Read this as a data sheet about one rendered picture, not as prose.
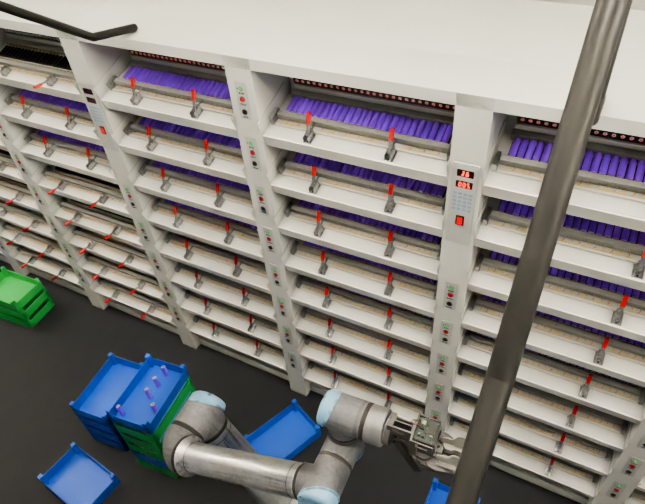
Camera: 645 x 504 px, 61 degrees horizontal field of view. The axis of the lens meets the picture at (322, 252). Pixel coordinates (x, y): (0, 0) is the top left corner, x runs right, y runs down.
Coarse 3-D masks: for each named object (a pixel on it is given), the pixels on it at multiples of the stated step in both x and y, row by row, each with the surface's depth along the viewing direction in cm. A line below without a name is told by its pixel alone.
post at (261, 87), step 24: (240, 72) 161; (264, 96) 169; (240, 120) 174; (240, 144) 181; (264, 144) 176; (264, 168) 183; (264, 216) 199; (264, 240) 208; (288, 240) 210; (288, 288) 222; (288, 312) 233; (288, 360) 261
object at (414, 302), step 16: (288, 256) 213; (304, 272) 210; (336, 272) 206; (368, 272) 203; (352, 288) 203; (368, 288) 199; (384, 288) 198; (400, 304) 196; (416, 304) 192; (432, 304) 191
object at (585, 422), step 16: (464, 368) 212; (464, 384) 211; (480, 384) 209; (512, 400) 204; (528, 400) 203; (544, 400) 202; (560, 400) 198; (528, 416) 203; (544, 416) 199; (560, 416) 198; (576, 416) 196; (592, 416) 195; (608, 416) 192; (576, 432) 194; (592, 432) 193; (608, 432) 192; (624, 432) 188; (624, 448) 187
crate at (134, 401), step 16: (144, 368) 243; (160, 368) 246; (176, 368) 242; (128, 384) 235; (144, 384) 240; (160, 384) 240; (176, 384) 233; (128, 400) 235; (144, 400) 234; (160, 400) 234; (112, 416) 225; (128, 416) 229; (144, 416) 228; (160, 416) 226; (144, 432) 223
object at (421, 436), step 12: (396, 420) 123; (420, 420) 123; (384, 432) 124; (396, 432) 123; (408, 432) 121; (420, 432) 121; (432, 432) 120; (384, 444) 126; (408, 444) 125; (420, 444) 118; (432, 444) 118; (420, 456) 122; (432, 456) 122
